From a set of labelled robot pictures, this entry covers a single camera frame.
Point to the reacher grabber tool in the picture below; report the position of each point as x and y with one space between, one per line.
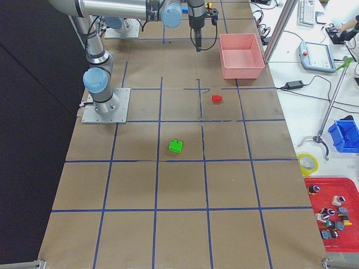
317 139

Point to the black power adapter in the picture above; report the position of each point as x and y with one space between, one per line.
292 85

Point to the pink plastic box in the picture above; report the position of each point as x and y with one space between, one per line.
240 56

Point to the teach pendant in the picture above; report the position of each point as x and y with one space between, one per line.
316 57

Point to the red tray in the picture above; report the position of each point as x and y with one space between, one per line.
335 205

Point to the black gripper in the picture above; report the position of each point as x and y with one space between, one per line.
195 22

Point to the yellow tape roll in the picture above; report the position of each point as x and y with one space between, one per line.
308 164

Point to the red toy block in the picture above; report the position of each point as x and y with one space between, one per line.
216 99

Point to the aluminium frame post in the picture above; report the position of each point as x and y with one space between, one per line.
279 28

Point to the white keyboard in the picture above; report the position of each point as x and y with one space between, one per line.
306 13

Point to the green toy block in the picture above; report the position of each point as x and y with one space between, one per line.
176 146

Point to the blue storage bin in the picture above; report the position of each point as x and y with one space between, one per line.
344 133

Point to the blue toy block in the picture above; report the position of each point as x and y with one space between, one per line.
185 10

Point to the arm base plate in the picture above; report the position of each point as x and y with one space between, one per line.
113 111
133 33

